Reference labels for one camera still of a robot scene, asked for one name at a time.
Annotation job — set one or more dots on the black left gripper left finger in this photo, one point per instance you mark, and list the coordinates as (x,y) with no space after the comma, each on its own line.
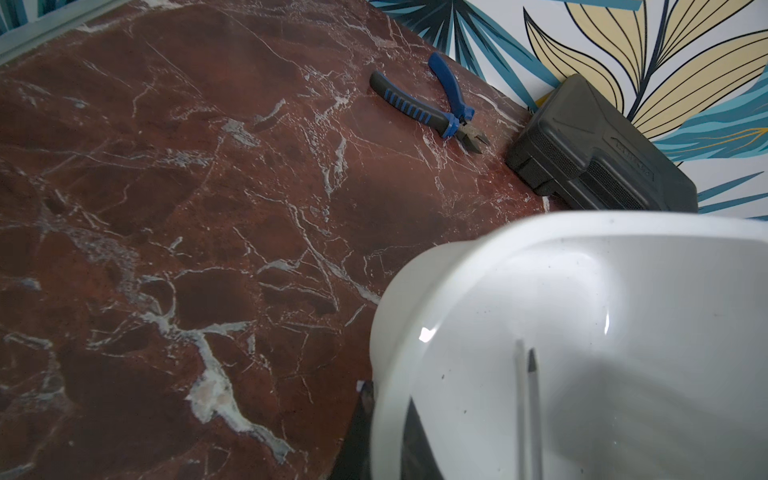
(353,459)

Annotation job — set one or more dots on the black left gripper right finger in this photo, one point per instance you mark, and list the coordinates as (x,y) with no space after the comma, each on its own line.
(417,459)

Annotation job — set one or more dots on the white plastic storage box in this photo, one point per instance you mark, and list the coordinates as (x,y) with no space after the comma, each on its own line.
(650,331)

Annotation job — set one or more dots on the black yellow screwdriver in box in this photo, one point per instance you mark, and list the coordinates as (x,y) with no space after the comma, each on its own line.
(534,417)

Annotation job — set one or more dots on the blue black cutting pliers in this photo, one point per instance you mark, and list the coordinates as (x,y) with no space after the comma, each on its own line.
(457,123)

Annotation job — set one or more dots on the black plastic tool case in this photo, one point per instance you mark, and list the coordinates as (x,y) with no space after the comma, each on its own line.
(579,147)

